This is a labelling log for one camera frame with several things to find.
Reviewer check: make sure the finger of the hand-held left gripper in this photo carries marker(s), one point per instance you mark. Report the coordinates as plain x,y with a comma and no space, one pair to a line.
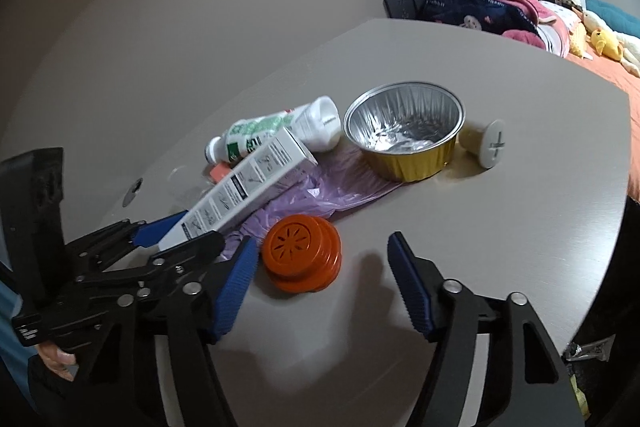
195,248
160,227

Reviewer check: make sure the white goose plush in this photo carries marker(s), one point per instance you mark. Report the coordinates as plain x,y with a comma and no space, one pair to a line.
592,22

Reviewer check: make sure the crinkled plastic packet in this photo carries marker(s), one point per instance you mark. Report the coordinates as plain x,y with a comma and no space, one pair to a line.
590,349

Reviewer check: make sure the orange round plastic lid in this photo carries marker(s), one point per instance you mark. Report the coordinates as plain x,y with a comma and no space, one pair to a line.
295,252

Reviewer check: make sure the person's left hand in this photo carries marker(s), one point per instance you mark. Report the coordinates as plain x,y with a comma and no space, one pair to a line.
57,357

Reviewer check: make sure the gold foil bowl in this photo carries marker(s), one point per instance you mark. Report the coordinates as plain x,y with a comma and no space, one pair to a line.
400,159

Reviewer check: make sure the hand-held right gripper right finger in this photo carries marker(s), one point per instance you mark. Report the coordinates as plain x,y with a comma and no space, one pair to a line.
409,287

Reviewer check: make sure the yellow duck plush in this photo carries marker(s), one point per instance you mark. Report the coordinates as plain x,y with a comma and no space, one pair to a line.
602,41

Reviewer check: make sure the salmon pink cardboard box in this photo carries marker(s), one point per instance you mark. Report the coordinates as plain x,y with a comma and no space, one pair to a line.
219,173

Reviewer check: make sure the white printed cardboard box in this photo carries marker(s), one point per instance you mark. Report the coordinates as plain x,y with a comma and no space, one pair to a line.
250,182

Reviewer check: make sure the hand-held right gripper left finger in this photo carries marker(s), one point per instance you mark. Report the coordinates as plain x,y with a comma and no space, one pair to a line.
234,287

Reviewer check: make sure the black wall socket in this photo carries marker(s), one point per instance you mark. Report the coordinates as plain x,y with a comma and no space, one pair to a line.
399,6

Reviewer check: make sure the cream cylinder with white cap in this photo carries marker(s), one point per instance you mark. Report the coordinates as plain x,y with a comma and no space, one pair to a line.
475,142

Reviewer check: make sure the purple plastic bag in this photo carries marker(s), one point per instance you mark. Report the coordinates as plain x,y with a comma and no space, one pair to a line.
310,197

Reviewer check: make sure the teal blanket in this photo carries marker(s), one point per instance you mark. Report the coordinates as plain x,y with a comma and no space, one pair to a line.
615,14

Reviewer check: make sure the white green-label plastic bottle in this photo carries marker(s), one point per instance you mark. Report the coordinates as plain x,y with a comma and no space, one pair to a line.
300,122

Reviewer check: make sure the metal table grommet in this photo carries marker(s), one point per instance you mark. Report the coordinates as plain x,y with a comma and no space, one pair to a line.
133,191

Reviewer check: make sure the navy printed garment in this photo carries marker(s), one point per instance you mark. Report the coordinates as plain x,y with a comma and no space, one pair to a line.
470,2

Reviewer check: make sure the orange bed sheet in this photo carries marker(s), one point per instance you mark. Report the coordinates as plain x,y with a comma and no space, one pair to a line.
620,107

